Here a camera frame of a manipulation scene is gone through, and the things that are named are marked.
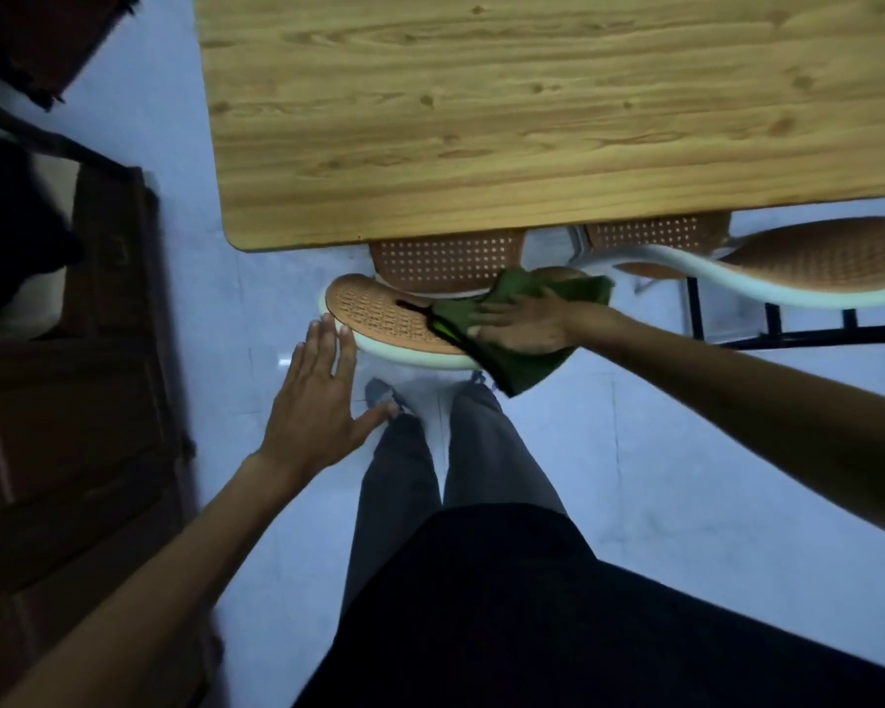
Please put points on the person's left hand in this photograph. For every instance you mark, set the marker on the person's left hand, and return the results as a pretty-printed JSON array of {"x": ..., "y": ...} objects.
[{"x": 310, "y": 412}]

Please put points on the person's right hand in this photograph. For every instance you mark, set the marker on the person's right hand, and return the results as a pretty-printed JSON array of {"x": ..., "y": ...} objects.
[{"x": 535, "y": 325}]

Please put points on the person's left middle finger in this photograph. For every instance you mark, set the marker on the person's left middle finger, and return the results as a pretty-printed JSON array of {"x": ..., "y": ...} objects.
[{"x": 328, "y": 346}]

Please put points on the person's right fingers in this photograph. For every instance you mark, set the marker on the person's right fingers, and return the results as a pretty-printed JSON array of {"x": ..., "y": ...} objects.
[{"x": 490, "y": 320}]

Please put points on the person's left thumb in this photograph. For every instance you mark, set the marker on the person's left thumb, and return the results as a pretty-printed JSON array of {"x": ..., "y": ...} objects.
[{"x": 374, "y": 418}]

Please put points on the person's left little finger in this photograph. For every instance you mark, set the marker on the person's left little finger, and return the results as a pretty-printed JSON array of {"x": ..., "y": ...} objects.
[{"x": 291, "y": 367}]

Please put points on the green cleaning cloth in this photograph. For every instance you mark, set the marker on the green cleaning cloth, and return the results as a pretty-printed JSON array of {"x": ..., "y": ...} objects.
[{"x": 520, "y": 364}]

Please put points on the person's right forearm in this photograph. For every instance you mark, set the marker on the person's right forearm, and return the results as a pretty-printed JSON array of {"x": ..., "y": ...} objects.
[{"x": 745, "y": 405}]

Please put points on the person's left forearm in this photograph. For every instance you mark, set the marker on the person's left forearm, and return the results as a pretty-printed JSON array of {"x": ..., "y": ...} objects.
[{"x": 155, "y": 582}]

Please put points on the grey shoe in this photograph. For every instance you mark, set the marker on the grey shoe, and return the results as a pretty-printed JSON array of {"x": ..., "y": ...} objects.
[
  {"x": 479, "y": 378},
  {"x": 378, "y": 394}
]

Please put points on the orange perforated plastic chair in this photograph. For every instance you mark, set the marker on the orange perforated plastic chair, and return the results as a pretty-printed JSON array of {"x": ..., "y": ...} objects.
[
  {"x": 826, "y": 257},
  {"x": 383, "y": 316}
]

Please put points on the grey trousers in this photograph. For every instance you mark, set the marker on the grey trousers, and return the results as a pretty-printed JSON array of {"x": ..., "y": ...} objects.
[{"x": 405, "y": 493}]

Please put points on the dark wooden cabinet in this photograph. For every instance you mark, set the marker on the dark wooden cabinet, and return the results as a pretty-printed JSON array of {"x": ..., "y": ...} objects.
[{"x": 81, "y": 471}]

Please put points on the black shirt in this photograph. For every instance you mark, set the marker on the black shirt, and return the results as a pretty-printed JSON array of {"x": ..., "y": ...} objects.
[{"x": 560, "y": 626}]

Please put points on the black bag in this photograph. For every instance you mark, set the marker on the black bag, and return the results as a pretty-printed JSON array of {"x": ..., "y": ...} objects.
[{"x": 11, "y": 228}]

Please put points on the dark red cloth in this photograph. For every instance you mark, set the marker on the dark red cloth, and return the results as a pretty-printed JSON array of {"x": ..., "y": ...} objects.
[{"x": 40, "y": 36}]

